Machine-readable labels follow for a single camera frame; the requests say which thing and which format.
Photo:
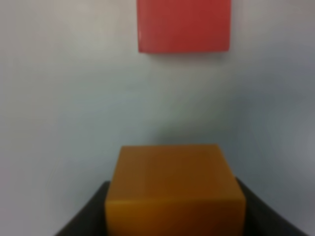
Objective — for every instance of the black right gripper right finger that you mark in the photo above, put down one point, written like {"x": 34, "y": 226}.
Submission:
{"x": 262, "y": 220}

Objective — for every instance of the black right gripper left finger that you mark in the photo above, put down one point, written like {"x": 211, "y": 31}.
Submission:
{"x": 90, "y": 220}

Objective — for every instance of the orange cube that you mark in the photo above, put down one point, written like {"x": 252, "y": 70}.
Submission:
{"x": 174, "y": 190}

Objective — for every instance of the red cube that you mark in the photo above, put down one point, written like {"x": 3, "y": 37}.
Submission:
{"x": 183, "y": 26}

